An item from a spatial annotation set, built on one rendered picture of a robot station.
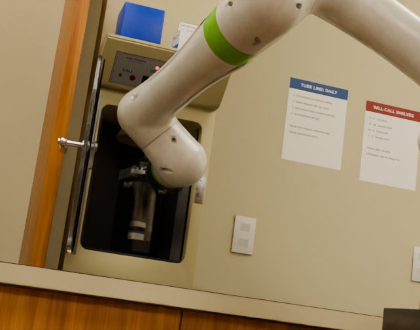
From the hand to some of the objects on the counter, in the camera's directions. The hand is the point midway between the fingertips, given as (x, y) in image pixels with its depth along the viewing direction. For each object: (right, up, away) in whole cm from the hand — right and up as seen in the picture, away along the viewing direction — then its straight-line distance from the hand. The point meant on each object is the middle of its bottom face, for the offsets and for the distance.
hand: (146, 183), depth 201 cm
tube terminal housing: (-7, -26, 0) cm, 27 cm away
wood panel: (-29, -22, -3) cm, 37 cm away
